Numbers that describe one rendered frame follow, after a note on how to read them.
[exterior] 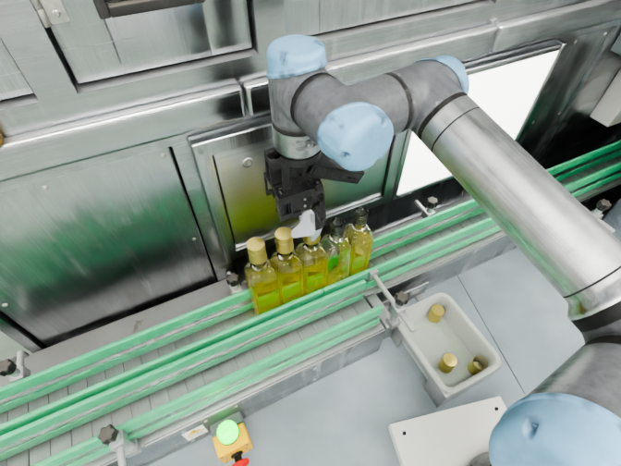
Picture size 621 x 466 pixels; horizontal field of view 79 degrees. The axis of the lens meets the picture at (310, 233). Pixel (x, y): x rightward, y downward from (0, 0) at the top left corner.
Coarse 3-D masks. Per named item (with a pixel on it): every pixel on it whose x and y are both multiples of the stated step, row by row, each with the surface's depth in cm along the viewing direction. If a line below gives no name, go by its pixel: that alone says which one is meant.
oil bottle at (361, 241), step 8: (344, 232) 83; (352, 232) 81; (360, 232) 81; (368, 232) 81; (352, 240) 81; (360, 240) 81; (368, 240) 82; (352, 248) 82; (360, 248) 83; (368, 248) 84; (352, 256) 84; (360, 256) 86; (368, 256) 87; (352, 264) 87; (360, 264) 88; (368, 264) 90; (352, 272) 89
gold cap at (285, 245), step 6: (282, 228) 72; (288, 228) 72; (276, 234) 71; (282, 234) 71; (288, 234) 71; (276, 240) 72; (282, 240) 71; (288, 240) 71; (276, 246) 73; (282, 246) 72; (288, 246) 72; (282, 252) 73; (288, 252) 74
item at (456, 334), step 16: (416, 304) 98; (432, 304) 101; (448, 304) 99; (400, 320) 98; (416, 320) 102; (448, 320) 101; (464, 320) 95; (416, 336) 100; (432, 336) 100; (448, 336) 100; (464, 336) 97; (480, 336) 92; (416, 352) 90; (432, 352) 97; (448, 352) 97; (464, 352) 97; (480, 352) 93; (496, 352) 89; (432, 368) 94; (464, 368) 94; (496, 368) 87; (448, 384) 92; (464, 384) 85
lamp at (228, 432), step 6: (228, 420) 80; (222, 426) 78; (228, 426) 78; (234, 426) 78; (222, 432) 77; (228, 432) 77; (234, 432) 78; (222, 438) 77; (228, 438) 77; (234, 438) 77; (228, 444) 78
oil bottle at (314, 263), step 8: (296, 248) 80; (304, 248) 78; (320, 248) 78; (304, 256) 77; (312, 256) 77; (320, 256) 78; (304, 264) 78; (312, 264) 78; (320, 264) 80; (304, 272) 80; (312, 272) 80; (320, 272) 82; (304, 280) 82; (312, 280) 83; (320, 280) 84; (304, 288) 85; (312, 288) 86; (320, 288) 87
